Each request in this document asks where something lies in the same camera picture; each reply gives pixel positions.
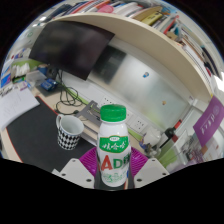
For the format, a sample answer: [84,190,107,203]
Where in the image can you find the white drink bottle green cap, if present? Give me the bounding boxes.
[95,104,132,188]

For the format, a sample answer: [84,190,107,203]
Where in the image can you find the black red-edged desk mat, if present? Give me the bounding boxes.
[5,95,98,174]

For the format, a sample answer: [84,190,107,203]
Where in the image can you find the group photo poster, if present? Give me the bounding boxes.
[186,133,224,165]

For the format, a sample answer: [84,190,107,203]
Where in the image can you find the purple hanging pennant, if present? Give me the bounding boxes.
[192,96,224,148]

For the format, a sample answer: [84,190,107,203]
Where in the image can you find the white wall socket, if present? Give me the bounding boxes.
[130,115,148,133]
[100,96,114,108]

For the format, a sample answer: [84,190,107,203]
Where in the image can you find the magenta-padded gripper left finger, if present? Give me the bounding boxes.
[51,146,101,190]

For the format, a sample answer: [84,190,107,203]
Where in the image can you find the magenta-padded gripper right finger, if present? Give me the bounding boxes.
[127,146,170,190]

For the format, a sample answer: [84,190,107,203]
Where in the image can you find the black computer monitor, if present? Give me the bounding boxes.
[28,20,116,81]

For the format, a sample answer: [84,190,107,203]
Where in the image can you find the clear plastic box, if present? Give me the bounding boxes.
[25,70,46,86]

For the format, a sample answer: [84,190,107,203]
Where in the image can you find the white open notebook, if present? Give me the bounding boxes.
[0,87,41,133]

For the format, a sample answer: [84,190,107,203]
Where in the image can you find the tangled black cables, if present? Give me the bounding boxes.
[54,69,89,116]

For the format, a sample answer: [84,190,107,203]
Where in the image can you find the black white checkered mug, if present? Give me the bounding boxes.
[55,113,85,151]

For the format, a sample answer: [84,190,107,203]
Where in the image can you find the shelf with books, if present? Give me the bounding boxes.
[43,0,224,104]

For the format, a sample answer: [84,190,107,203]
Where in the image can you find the dark wine bottle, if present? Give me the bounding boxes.
[159,119,183,149]

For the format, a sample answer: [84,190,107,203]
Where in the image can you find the small blue device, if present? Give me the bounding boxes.
[40,78,58,92]

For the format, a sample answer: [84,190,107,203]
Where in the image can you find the white round jar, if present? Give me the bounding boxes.
[143,126,163,148]

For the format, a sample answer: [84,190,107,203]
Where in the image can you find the silver laptop stand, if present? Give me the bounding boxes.
[75,101,102,129]

